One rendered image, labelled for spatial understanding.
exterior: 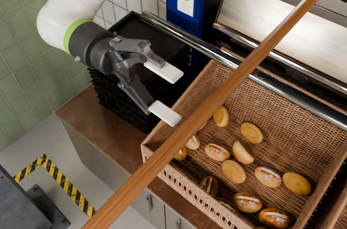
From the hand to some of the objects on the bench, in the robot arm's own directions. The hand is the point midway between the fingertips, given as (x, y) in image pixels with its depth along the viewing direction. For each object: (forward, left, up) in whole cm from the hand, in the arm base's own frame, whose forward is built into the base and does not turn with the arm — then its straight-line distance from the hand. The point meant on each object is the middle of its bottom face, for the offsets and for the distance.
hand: (173, 98), depth 62 cm
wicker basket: (+6, +30, -62) cm, 69 cm away
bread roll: (+26, +34, -60) cm, 74 cm away
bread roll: (+7, +22, -60) cm, 65 cm away
